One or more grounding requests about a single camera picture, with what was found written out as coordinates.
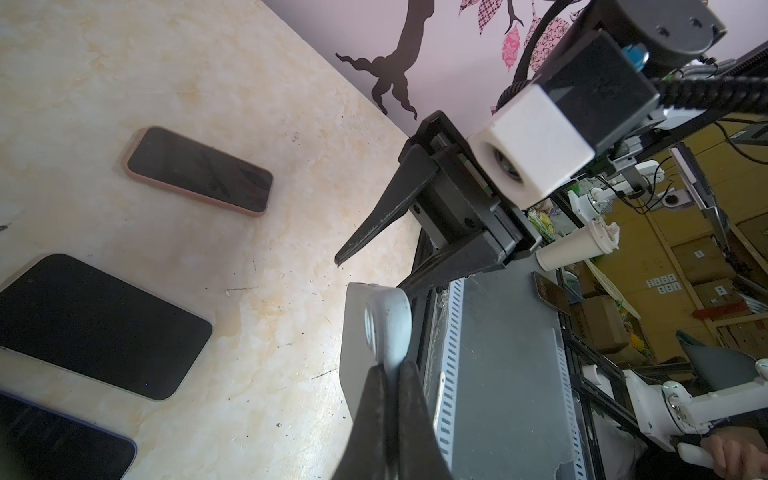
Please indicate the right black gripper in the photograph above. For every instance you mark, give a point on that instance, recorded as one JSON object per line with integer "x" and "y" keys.
{"x": 473, "y": 228}

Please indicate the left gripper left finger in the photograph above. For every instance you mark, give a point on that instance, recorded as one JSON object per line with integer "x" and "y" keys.
{"x": 365, "y": 456}

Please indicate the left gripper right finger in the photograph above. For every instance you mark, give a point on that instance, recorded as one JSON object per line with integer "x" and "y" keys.
{"x": 418, "y": 452}

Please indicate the white phone case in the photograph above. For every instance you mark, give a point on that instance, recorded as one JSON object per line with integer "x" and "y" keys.
{"x": 377, "y": 329}

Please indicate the phone with white case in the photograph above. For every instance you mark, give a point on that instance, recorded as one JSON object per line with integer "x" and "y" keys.
{"x": 67, "y": 313}

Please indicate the black smartphone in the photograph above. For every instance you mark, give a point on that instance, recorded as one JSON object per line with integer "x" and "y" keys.
{"x": 39, "y": 443}

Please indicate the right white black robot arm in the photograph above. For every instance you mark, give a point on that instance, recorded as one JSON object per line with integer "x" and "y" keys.
{"x": 657, "y": 36}

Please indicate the phone with pink case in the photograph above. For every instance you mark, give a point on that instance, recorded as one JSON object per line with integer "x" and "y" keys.
{"x": 174, "y": 162}

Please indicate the person's hand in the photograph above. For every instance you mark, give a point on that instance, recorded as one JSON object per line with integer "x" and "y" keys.
{"x": 737, "y": 452}

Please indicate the white paper cup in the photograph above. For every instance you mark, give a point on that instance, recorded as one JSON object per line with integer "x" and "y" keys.
{"x": 594, "y": 239}

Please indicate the white slotted cable duct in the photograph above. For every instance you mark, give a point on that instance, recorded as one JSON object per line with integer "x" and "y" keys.
{"x": 444, "y": 422}

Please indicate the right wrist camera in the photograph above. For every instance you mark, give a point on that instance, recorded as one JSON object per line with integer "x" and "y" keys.
{"x": 574, "y": 110}

